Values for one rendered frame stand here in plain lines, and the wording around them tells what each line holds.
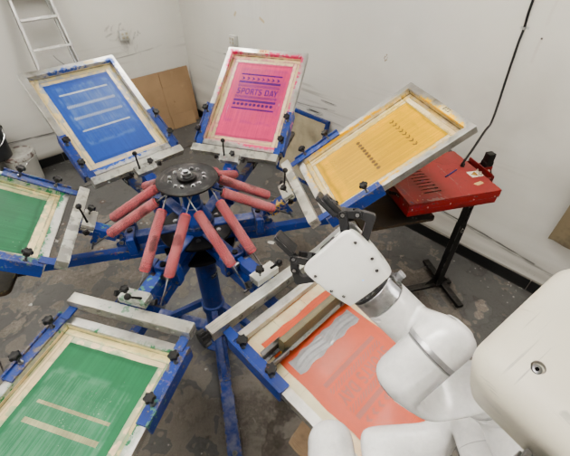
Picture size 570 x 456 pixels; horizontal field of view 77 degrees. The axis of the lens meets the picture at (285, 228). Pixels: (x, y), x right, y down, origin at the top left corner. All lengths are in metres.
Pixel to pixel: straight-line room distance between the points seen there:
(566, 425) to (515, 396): 0.03
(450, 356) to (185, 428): 2.08
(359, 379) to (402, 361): 0.95
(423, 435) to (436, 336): 0.38
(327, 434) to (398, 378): 0.36
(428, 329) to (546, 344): 0.20
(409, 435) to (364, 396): 0.60
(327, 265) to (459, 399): 0.29
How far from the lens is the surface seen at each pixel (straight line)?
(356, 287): 0.56
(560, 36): 2.78
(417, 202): 2.05
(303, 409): 1.37
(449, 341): 0.53
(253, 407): 2.45
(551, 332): 0.37
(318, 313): 1.49
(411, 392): 0.54
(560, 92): 2.82
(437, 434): 0.88
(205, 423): 2.46
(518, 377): 0.36
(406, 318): 0.58
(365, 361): 1.52
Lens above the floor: 2.26
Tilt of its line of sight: 41 degrees down
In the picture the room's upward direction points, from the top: straight up
